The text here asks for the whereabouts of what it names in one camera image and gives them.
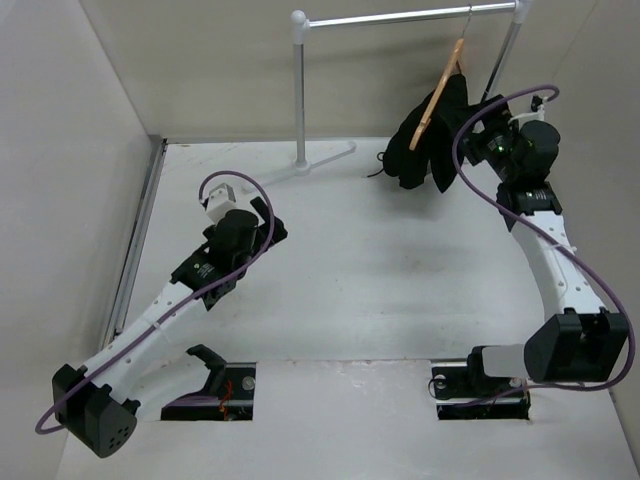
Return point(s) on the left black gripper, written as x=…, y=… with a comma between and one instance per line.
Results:
x=263, y=231

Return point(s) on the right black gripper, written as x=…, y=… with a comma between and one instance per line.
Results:
x=495, y=120

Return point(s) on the black trousers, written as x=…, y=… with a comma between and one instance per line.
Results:
x=433, y=153

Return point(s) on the wooden clothes hanger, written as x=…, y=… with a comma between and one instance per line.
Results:
x=440, y=90

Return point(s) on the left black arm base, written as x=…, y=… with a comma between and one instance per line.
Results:
x=227, y=393

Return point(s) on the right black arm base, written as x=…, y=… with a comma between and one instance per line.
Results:
x=460, y=397

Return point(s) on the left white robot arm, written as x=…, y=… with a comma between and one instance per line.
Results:
x=96, y=402

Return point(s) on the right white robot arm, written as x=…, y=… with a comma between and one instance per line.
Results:
x=586, y=342

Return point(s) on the white clothes rack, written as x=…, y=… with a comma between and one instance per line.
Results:
x=356, y=68

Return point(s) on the left metal table rail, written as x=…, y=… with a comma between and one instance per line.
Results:
x=114, y=324

